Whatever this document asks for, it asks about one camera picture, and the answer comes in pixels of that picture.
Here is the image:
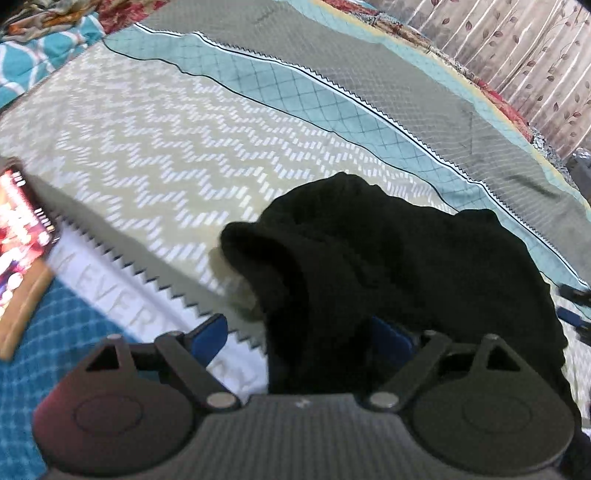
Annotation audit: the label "floral beige curtain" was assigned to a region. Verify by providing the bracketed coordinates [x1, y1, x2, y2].
[374, 0, 590, 158]

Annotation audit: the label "patterned teal grey bedsheet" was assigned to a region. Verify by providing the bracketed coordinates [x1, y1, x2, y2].
[1, 1, 590, 479]

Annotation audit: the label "smartphone with lit screen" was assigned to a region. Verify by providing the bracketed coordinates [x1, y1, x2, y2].
[1, 158, 60, 320]

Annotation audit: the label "red floral blanket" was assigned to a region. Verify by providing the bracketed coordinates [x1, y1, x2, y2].
[96, 0, 169, 34]

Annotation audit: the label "black pants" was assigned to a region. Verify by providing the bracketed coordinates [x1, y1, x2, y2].
[219, 173, 590, 479]

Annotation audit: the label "teal white patterned cloth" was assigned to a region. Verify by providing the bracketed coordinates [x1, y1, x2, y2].
[0, 13, 105, 109]

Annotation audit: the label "wooden board under phone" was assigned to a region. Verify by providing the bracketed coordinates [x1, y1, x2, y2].
[0, 258, 54, 362]

